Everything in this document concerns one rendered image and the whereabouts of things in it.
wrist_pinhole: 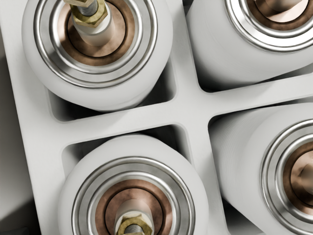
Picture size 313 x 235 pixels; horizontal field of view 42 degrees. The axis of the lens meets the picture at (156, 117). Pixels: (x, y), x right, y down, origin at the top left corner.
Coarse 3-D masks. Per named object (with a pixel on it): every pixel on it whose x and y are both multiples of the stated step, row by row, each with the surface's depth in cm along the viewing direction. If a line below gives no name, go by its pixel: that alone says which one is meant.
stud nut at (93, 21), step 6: (102, 0) 20; (72, 6) 20; (102, 6) 20; (72, 12) 20; (78, 12) 20; (96, 12) 20; (102, 12) 20; (78, 18) 20; (84, 18) 20; (90, 18) 20; (96, 18) 20; (102, 18) 21; (78, 24) 21; (84, 24) 21; (90, 24) 20; (96, 24) 21
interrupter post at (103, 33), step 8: (104, 0) 22; (72, 16) 22; (112, 16) 23; (104, 24) 22; (112, 24) 23; (80, 32) 22; (88, 32) 22; (96, 32) 22; (104, 32) 22; (112, 32) 24; (88, 40) 24; (96, 40) 23; (104, 40) 24
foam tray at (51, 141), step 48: (0, 0) 32; (192, 0) 42; (48, 96) 32; (192, 96) 33; (240, 96) 33; (288, 96) 33; (48, 144) 32; (96, 144) 43; (192, 144) 32; (48, 192) 32
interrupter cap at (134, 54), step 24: (48, 0) 25; (120, 0) 25; (144, 0) 25; (48, 24) 25; (72, 24) 25; (120, 24) 25; (144, 24) 25; (48, 48) 25; (72, 48) 25; (96, 48) 25; (120, 48) 25; (144, 48) 25; (72, 72) 25; (96, 72) 25; (120, 72) 25
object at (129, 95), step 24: (24, 24) 25; (168, 24) 26; (24, 48) 26; (168, 48) 26; (48, 72) 25; (144, 72) 25; (72, 96) 25; (96, 96) 25; (120, 96) 25; (144, 96) 34
